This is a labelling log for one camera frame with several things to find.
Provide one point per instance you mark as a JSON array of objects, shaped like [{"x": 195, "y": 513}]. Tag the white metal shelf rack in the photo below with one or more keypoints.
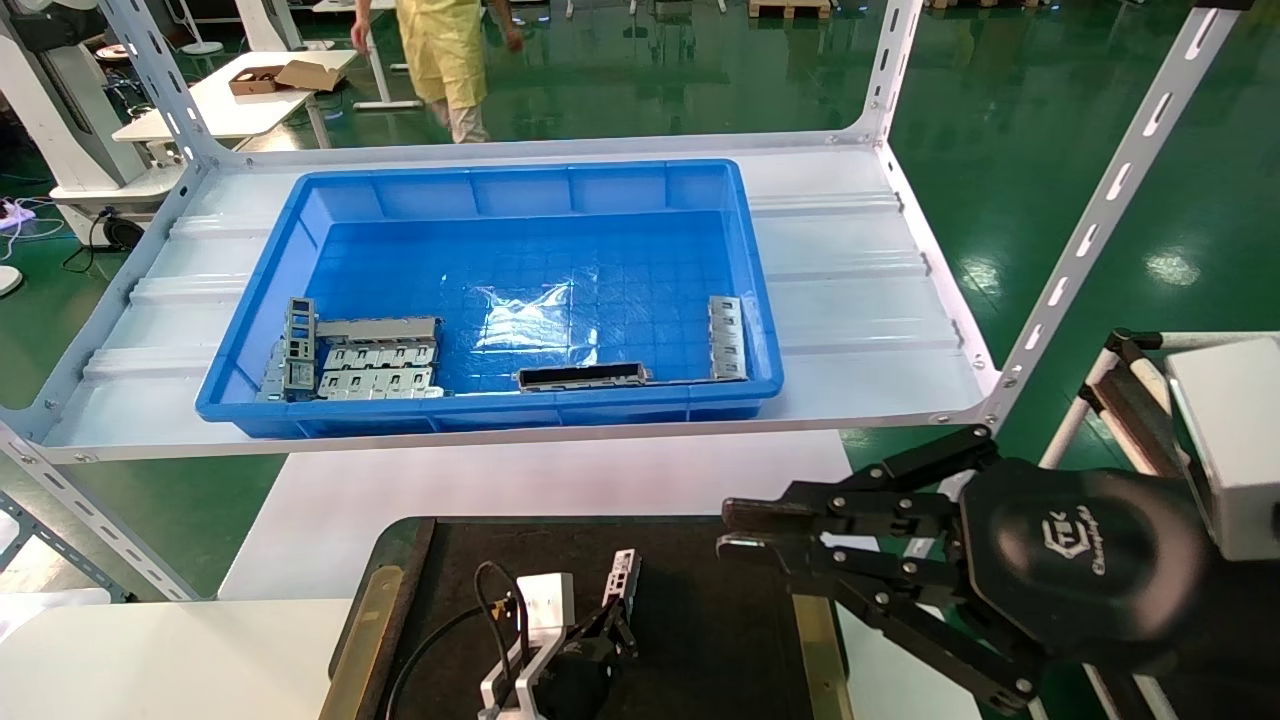
[{"x": 850, "y": 260}]

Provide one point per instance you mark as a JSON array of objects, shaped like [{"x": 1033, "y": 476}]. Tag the dark metal channel part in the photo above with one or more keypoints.
[{"x": 583, "y": 377}]

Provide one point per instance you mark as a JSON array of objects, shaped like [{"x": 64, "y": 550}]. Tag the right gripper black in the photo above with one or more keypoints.
[{"x": 1090, "y": 570}]

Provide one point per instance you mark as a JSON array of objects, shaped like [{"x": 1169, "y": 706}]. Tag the white tube frame black clamps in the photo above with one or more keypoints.
[{"x": 1125, "y": 400}]

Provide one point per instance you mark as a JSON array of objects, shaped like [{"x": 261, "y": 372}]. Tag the upright grey perforated bracket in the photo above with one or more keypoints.
[{"x": 299, "y": 345}]

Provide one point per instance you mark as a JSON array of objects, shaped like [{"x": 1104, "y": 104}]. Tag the white pedestal column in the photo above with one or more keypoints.
[{"x": 262, "y": 25}]

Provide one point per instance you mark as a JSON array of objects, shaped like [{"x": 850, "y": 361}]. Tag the small grey metal bracket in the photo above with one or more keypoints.
[{"x": 272, "y": 378}]

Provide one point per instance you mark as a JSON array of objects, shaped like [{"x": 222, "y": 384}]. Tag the dark work mat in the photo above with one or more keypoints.
[{"x": 720, "y": 640}]

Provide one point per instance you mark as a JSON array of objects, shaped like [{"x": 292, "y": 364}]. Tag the white desk with leg base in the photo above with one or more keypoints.
[{"x": 390, "y": 103}]

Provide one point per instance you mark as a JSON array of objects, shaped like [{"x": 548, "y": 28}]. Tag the silver perforated metal bracket part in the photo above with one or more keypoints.
[{"x": 625, "y": 575}]

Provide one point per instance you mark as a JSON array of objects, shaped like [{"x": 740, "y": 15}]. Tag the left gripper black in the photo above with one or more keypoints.
[{"x": 575, "y": 685}]

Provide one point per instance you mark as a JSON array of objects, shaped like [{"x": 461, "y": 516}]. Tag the white round floor base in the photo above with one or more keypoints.
[{"x": 8, "y": 282}]

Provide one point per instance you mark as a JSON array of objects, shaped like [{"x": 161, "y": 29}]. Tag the white work table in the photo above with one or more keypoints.
[{"x": 230, "y": 110}]

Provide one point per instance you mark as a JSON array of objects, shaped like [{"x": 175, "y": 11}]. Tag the silver bracket with four bumps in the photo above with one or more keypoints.
[{"x": 727, "y": 338}]

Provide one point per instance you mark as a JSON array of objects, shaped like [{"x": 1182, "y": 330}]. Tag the blue plastic bin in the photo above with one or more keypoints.
[{"x": 520, "y": 190}]

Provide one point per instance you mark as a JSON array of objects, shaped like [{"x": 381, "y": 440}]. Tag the person in yellow coat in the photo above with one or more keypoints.
[{"x": 445, "y": 50}]

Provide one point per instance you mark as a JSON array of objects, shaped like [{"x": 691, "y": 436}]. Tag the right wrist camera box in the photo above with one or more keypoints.
[{"x": 1235, "y": 440}]

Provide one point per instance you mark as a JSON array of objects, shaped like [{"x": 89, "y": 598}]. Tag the silver bracket with square cutouts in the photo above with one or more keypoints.
[
  {"x": 378, "y": 383},
  {"x": 380, "y": 356}
]

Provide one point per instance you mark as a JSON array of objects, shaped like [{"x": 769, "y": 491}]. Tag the long grey metal channel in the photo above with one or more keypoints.
[{"x": 380, "y": 328}]

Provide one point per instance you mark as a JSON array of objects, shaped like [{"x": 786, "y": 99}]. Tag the white machine housing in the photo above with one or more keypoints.
[{"x": 60, "y": 100}]

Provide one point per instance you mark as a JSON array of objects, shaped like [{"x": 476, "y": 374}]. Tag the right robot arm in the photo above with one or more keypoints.
[{"x": 1240, "y": 640}]

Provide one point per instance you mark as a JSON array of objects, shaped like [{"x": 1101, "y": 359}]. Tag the wooden pallet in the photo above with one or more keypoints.
[{"x": 790, "y": 8}]

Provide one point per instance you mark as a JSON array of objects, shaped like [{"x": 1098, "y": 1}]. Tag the open cardboard box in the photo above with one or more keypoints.
[{"x": 310, "y": 75}]

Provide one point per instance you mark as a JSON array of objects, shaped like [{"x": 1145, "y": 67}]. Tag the black round floor device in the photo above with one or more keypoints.
[{"x": 125, "y": 232}]

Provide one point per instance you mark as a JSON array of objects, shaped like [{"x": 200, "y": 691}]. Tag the white pole stand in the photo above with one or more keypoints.
[{"x": 205, "y": 47}]

